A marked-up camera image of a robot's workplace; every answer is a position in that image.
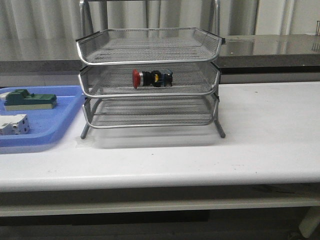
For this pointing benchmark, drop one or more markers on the red emergency stop button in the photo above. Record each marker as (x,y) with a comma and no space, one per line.
(155,78)

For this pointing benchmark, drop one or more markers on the silver mesh tray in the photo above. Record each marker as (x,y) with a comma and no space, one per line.
(148,46)
(189,79)
(120,112)

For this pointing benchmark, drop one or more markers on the blue plastic tray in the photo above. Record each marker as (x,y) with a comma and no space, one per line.
(46,126)

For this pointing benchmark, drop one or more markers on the white circuit breaker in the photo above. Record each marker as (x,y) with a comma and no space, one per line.
(14,124)

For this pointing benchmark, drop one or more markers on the green terminal block module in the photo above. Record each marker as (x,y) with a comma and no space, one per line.
(22,99)

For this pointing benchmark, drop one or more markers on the dark steel back counter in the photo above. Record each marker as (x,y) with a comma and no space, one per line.
(241,54)

